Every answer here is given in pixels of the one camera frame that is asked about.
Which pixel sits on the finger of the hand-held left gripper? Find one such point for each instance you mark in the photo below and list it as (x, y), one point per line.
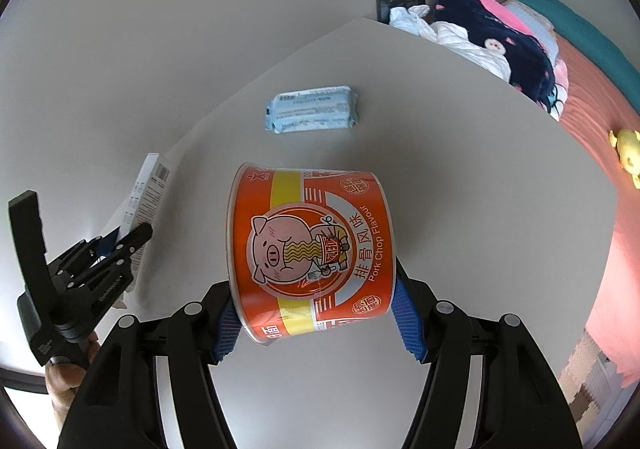
(108, 243)
(132, 241)

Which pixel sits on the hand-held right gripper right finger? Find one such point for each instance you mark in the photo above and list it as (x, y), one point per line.
(407, 319)

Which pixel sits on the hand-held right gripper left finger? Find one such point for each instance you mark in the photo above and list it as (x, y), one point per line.
(227, 329)

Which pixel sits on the white cardboard box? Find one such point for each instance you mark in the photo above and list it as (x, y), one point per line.
(147, 184)

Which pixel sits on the orange instant noodle cup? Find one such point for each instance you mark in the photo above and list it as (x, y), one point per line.
(310, 249)

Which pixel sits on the person's left hand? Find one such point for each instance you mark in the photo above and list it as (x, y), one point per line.
(62, 389)

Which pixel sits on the foam floor mats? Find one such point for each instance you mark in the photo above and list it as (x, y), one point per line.
(587, 379)

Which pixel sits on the pink bed sheet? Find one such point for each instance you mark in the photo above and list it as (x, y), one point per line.
(615, 239)

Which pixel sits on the blue wet wipes pack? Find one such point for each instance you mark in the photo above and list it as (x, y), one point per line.
(312, 109)

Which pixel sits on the pink and white cloth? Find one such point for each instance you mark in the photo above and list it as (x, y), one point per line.
(560, 89)

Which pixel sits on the yellow plush toy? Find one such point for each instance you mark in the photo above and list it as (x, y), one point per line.
(627, 149)

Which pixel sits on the navy patterned blanket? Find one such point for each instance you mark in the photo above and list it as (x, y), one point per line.
(520, 59)

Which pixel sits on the white crumpled cloth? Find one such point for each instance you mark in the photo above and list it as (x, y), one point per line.
(465, 41)

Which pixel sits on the light blue folded cloth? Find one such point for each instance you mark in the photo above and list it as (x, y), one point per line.
(537, 26)

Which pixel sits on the pink folded cloth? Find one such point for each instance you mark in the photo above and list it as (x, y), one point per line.
(505, 11)

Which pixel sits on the teal pillow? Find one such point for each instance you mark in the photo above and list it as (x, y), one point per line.
(590, 34)

